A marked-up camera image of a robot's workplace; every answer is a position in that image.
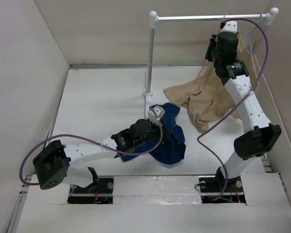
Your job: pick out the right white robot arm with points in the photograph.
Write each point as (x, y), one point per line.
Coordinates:
(260, 134)

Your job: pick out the beige t shirt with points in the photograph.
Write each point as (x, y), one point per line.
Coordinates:
(206, 98)

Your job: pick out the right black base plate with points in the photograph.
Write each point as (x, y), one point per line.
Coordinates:
(209, 190)

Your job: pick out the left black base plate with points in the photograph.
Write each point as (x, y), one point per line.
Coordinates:
(102, 193)

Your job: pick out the blue wire hanger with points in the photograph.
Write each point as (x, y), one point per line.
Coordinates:
(253, 37)

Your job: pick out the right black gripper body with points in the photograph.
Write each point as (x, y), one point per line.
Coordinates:
(212, 55)

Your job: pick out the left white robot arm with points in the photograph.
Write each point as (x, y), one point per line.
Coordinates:
(58, 163)

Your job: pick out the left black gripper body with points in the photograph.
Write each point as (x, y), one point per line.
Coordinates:
(153, 134)

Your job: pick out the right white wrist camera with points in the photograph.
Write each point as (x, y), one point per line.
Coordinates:
(230, 26)

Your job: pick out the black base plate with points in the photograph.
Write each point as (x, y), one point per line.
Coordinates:
(209, 190)
(102, 193)

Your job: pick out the blue t shirt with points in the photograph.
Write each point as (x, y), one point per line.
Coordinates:
(172, 148)

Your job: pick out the white metal clothes rack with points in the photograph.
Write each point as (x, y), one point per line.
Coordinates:
(154, 18)

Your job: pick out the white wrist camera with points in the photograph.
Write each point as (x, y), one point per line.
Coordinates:
(230, 26)
(155, 114)

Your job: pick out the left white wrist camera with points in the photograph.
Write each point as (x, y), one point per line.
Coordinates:
(155, 114)

